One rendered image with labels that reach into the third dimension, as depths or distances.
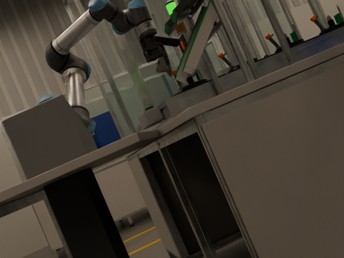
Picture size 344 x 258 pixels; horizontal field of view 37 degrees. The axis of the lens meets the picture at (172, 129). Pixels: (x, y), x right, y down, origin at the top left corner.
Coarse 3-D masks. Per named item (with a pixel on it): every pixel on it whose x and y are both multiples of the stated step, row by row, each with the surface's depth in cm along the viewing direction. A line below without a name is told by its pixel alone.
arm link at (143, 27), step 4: (148, 20) 225; (152, 20) 227; (140, 24) 224; (144, 24) 224; (148, 24) 224; (152, 24) 225; (140, 28) 225; (144, 28) 224; (148, 28) 224; (152, 28) 225; (140, 32) 226; (144, 32) 225
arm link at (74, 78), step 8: (72, 56) 250; (64, 64) 247; (72, 64) 248; (80, 64) 251; (88, 64) 256; (64, 72) 247; (72, 72) 246; (80, 72) 248; (88, 72) 254; (64, 80) 249; (72, 80) 242; (80, 80) 244; (72, 88) 238; (80, 88) 240; (72, 96) 234; (80, 96) 235; (72, 104) 230; (80, 104) 231; (80, 112) 224; (88, 112) 230; (88, 120) 224; (88, 128) 223
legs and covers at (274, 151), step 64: (320, 64) 160; (192, 128) 159; (256, 128) 153; (320, 128) 157; (192, 192) 299; (256, 192) 151; (320, 192) 154; (192, 256) 290; (256, 256) 149; (320, 256) 152
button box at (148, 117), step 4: (152, 108) 223; (156, 108) 222; (144, 112) 221; (148, 112) 222; (152, 112) 222; (156, 112) 222; (160, 112) 222; (140, 116) 233; (144, 116) 223; (148, 116) 221; (152, 116) 222; (156, 116) 222; (160, 116) 222; (140, 120) 237; (144, 120) 227; (148, 120) 221; (152, 120) 221; (156, 120) 222; (160, 120) 226; (140, 124) 241; (144, 124) 231; (148, 124) 222; (152, 124) 230; (144, 128) 237
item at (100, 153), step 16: (112, 144) 157; (128, 144) 157; (144, 144) 220; (80, 160) 158; (96, 160) 161; (48, 176) 160; (64, 176) 181; (0, 192) 161; (16, 192) 161; (32, 192) 212
